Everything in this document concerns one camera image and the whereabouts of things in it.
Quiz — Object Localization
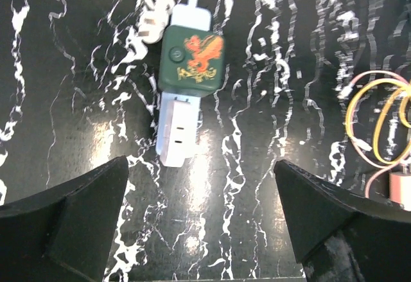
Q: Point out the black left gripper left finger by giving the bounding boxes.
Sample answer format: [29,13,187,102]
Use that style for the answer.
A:
[1,156,128,281]

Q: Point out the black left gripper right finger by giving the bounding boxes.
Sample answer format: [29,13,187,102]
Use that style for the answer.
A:
[274,159,410,281]

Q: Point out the pink USB charger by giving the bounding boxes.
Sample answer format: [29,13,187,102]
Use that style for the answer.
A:
[389,172,410,206]

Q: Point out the pink charging cable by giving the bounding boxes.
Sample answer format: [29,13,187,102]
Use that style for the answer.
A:
[340,71,411,199]

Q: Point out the white wall charger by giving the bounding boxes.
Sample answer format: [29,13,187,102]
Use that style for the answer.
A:
[156,93,201,168]

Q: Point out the yellow charging cable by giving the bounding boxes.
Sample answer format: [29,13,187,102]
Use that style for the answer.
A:
[345,78,411,166]

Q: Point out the green cube socket adapter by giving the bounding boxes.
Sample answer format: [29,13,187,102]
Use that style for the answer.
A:
[158,25,225,97]

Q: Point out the light blue power strip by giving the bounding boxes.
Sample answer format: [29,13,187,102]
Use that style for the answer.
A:
[156,4,211,157]

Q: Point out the white power strip cord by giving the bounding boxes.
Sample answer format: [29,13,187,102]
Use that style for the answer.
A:
[131,0,176,45]

